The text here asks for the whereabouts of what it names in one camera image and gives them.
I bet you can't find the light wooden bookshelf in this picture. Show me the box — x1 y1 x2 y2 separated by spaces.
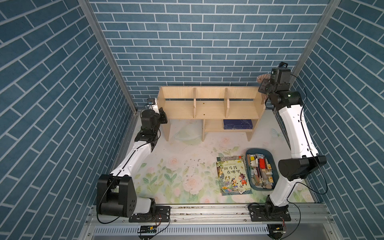
157 86 266 141

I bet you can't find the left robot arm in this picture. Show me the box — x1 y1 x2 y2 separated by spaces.
96 107 168 220

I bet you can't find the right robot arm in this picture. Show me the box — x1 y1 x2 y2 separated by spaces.
259 67 327 211

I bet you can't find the dark blue book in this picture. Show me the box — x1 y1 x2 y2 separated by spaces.
223 120 253 130

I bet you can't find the teal tray of items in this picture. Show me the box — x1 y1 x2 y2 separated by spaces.
245 148 279 191

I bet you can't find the children's picture book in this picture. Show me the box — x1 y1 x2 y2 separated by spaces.
216 156 252 196

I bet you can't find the left circuit board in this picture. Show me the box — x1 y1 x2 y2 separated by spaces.
138 226 158 235

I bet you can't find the circuit board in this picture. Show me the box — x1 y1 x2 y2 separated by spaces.
138 226 158 235
267 224 286 235

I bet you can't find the right circuit board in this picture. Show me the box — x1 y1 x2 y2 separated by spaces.
267 224 286 235

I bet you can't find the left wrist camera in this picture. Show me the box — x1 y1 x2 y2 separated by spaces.
147 98 160 114

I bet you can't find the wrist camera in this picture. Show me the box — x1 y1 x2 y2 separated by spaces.
278 62 288 68
147 98 160 114

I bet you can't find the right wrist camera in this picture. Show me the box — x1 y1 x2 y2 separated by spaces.
278 62 288 68

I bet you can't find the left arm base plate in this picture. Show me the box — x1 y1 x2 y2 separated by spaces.
129 206 171 223

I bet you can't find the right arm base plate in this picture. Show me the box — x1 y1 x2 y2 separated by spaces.
248 203 292 222

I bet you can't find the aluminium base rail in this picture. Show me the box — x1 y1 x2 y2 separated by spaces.
85 203 334 226

